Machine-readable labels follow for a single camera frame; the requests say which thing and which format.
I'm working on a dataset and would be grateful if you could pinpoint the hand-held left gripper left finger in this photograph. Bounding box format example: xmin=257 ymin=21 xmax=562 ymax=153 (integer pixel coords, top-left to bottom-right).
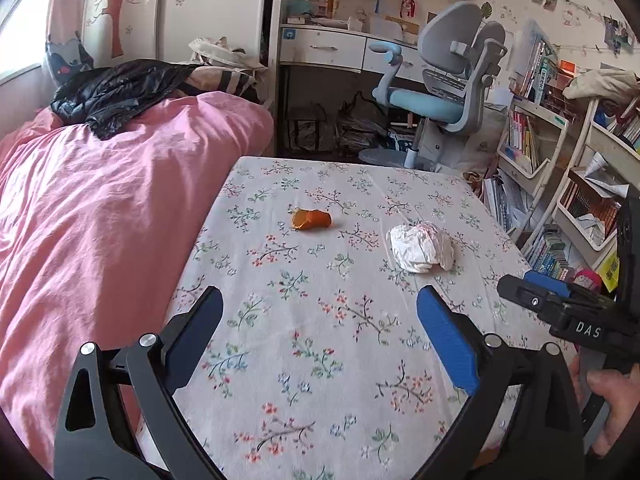
xmin=52 ymin=286 xmax=226 ymax=480

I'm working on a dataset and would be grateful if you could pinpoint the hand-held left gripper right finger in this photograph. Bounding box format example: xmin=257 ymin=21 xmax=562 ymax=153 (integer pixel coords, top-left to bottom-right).
xmin=416 ymin=285 xmax=586 ymax=480

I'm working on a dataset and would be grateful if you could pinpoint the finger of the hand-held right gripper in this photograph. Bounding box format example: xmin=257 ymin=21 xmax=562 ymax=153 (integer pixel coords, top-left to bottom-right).
xmin=496 ymin=274 xmax=566 ymax=330
xmin=523 ymin=270 xmax=617 ymax=306

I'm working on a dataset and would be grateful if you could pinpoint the white tissue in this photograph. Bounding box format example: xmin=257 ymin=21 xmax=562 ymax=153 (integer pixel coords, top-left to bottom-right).
xmin=386 ymin=221 xmax=456 ymax=274

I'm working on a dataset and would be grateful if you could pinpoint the orange wrapper piece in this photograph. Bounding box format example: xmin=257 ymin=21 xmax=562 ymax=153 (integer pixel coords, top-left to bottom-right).
xmin=291 ymin=208 xmax=333 ymax=232

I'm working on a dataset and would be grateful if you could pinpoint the person's right hand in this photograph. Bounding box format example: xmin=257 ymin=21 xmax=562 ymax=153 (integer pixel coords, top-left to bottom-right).
xmin=586 ymin=369 xmax=640 ymax=457

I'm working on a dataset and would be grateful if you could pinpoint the stack of small books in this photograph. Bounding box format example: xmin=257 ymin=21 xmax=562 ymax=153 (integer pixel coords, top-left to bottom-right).
xmin=522 ymin=225 xmax=576 ymax=281

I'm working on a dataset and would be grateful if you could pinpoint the pink toy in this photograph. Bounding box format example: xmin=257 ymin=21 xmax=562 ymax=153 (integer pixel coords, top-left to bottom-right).
xmin=574 ymin=267 xmax=603 ymax=291

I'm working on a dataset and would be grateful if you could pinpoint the white book rack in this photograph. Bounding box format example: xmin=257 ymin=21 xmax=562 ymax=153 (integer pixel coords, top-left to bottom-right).
xmin=550 ymin=97 xmax=640 ymax=266
xmin=495 ymin=95 xmax=571 ymax=193

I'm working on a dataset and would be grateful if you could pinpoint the yellow book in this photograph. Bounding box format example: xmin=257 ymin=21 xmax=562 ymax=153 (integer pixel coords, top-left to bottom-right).
xmin=597 ymin=250 xmax=621 ymax=292

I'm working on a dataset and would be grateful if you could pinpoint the stack of magazines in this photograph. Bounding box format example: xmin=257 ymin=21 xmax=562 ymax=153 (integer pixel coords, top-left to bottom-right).
xmin=482 ymin=170 xmax=531 ymax=246

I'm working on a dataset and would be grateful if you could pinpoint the floral tablecloth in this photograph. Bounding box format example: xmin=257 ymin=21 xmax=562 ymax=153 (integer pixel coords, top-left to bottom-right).
xmin=135 ymin=156 xmax=576 ymax=480

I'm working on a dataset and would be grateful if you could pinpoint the pink duvet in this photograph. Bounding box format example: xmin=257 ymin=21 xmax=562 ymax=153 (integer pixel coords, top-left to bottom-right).
xmin=0 ymin=91 xmax=276 ymax=476

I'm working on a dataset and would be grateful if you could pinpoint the row of upright books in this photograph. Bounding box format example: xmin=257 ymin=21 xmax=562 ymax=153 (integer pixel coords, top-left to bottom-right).
xmin=510 ymin=20 xmax=561 ymax=106

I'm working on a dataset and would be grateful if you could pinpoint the clear plastic bag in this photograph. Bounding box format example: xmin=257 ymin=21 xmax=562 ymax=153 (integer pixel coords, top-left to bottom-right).
xmin=335 ymin=92 xmax=396 ymax=153

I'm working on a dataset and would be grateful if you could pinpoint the striped beige cloth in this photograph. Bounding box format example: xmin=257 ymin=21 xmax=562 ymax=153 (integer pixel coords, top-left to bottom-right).
xmin=182 ymin=67 xmax=263 ymax=106

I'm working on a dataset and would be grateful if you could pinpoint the black puffer jacket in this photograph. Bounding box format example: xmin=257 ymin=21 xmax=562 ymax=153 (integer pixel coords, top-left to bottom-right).
xmin=50 ymin=59 xmax=201 ymax=141

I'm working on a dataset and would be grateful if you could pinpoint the grey and blue desk chair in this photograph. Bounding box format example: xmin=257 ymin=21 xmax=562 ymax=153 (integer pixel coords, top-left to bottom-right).
xmin=359 ymin=1 xmax=508 ymax=171

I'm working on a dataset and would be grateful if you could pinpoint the white tote bag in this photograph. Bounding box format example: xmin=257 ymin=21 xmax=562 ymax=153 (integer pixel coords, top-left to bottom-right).
xmin=187 ymin=36 xmax=268 ymax=73

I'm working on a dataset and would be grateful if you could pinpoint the white desk with drawers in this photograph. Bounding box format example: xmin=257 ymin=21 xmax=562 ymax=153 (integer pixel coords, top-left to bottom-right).
xmin=277 ymin=22 xmax=431 ymax=156

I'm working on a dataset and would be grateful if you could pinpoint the white wardrobe with tree print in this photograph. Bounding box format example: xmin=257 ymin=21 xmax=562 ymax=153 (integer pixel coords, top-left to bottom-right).
xmin=80 ymin=0 xmax=273 ymax=68

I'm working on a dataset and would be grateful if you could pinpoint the window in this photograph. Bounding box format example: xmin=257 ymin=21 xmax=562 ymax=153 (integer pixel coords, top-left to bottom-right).
xmin=0 ymin=0 xmax=61 ymax=86

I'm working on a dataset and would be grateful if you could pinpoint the pink printed curtain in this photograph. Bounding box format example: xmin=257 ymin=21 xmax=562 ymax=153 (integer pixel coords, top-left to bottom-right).
xmin=46 ymin=0 xmax=96 ymax=86

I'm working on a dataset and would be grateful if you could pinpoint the hanging photo string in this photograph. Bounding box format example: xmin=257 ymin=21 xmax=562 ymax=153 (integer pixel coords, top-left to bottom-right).
xmin=500 ymin=0 xmax=640 ymax=56

